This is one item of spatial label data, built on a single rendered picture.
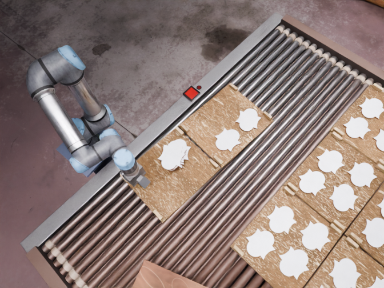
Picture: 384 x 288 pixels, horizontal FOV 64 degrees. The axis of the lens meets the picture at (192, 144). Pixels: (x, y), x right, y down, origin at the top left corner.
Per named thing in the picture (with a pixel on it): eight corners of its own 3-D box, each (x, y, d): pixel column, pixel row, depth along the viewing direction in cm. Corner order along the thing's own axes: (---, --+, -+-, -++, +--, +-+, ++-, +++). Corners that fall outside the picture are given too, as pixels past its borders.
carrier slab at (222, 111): (178, 127, 175) (178, 125, 174) (229, 84, 185) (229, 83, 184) (222, 168, 163) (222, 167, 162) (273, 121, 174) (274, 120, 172)
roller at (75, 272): (67, 276, 149) (63, 276, 145) (303, 43, 201) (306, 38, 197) (73, 284, 148) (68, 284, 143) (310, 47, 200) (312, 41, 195)
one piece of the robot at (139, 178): (136, 187, 128) (142, 195, 143) (150, 171, 130) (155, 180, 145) (115, 170, 130) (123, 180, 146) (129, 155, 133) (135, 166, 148)
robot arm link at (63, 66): (86, 125, 171) (33, 53, 123) (110, 111, 174) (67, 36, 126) (95, 140, 165) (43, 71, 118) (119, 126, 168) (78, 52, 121)
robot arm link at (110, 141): (88, 138, 124) (101, 159, 120) (112, 124, 126) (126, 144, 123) (94, 145, 131) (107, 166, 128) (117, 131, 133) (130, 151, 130)
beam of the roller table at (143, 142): (25, 244, 158) (19, 243, 153) (273, 18, 214) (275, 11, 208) (35, 256, 156) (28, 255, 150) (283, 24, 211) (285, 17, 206)
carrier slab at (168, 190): (120, 175, 165) (119, 175, 163) (176, 128, 175) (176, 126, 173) (163, 223, 153) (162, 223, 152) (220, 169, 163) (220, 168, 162)
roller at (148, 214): (73, 284, 148) (69, 284, 143) (310, 47, 200) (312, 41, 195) (79, 292, 146) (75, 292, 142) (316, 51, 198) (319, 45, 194)
